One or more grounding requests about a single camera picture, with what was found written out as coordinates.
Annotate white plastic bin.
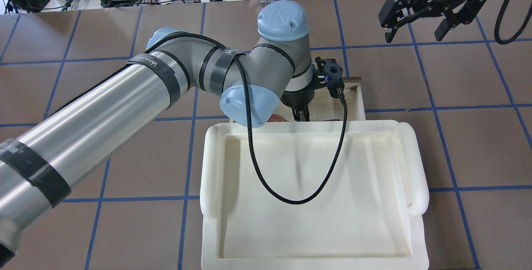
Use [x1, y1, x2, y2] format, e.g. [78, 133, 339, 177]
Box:
[199, 120, 430, 270]

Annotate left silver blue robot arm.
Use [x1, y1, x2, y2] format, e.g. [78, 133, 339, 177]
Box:
[0, 0, 318, 266]

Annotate brown wooden drawer cabinet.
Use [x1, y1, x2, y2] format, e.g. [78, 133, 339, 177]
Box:
[274, 77, 366, 122]

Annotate grey orange scissors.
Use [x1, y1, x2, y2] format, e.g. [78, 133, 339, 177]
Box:
[268, 114, 290, 122]

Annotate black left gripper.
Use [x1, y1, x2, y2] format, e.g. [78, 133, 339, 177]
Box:
[281, 56, 345, 122]

